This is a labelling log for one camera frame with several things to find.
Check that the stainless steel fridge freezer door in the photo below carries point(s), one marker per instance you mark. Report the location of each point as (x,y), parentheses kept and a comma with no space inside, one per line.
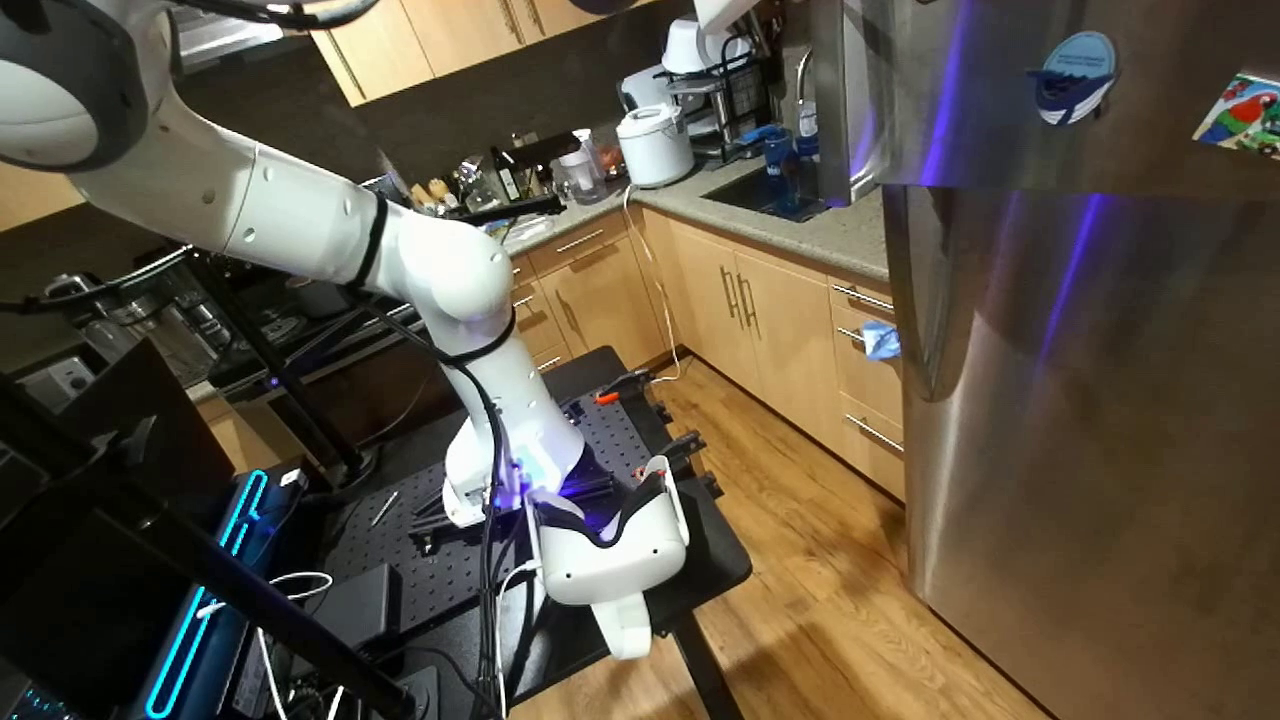
(1014,105)

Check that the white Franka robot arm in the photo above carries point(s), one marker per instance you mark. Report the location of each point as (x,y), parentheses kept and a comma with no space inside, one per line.
(267,203)

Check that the stainless steel fridge main door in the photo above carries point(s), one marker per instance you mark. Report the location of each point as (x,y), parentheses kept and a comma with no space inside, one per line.
(1133,466)

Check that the light wood base cabinet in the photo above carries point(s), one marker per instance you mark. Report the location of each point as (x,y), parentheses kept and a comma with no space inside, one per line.
(775,320)

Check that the black perforated robot table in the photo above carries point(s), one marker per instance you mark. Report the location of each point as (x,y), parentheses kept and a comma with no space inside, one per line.
(723,546)

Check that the clear glass jar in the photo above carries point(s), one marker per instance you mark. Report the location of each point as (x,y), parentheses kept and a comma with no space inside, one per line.
(583,166)

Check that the white VR headset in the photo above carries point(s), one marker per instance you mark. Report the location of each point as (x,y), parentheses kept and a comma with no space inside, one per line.
(607,567)

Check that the white rice cooker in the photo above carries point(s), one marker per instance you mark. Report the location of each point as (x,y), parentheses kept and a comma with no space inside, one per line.
(652,147)

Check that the dark kitchen sink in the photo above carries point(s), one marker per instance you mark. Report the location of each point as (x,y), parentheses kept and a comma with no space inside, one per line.
(783,194)

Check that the blue plastic bag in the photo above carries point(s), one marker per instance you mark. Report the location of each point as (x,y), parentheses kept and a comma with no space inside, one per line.
(880,340)

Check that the blue dish soap bottle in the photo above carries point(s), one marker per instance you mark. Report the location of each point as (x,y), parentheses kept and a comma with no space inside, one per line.
(783,158)

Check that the curved kitchen faucet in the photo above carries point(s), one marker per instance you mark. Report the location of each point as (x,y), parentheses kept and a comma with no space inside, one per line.
(805,95)

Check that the white kitchen appliance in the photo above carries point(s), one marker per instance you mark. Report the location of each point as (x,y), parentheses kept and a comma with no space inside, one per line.
(689,47)

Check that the black metal stand pole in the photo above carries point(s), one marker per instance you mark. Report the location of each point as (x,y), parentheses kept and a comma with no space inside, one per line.
(267,366)
(202,561)

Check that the computer case cyan light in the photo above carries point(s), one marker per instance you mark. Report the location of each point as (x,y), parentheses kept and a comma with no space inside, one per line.
(202,627)

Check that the round blue whale magnet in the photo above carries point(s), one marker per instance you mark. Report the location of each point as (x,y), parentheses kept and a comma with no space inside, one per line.
(1073,74)

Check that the black computer monitor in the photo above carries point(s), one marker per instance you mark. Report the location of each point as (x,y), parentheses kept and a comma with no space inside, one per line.
(122,427)

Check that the colourful rectangular picture magnet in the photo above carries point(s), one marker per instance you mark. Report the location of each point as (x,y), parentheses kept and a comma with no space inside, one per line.
(1243,118)

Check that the light wood wall cabinet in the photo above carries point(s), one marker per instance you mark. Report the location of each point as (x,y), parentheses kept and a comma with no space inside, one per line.
(443,34)
(35,203)

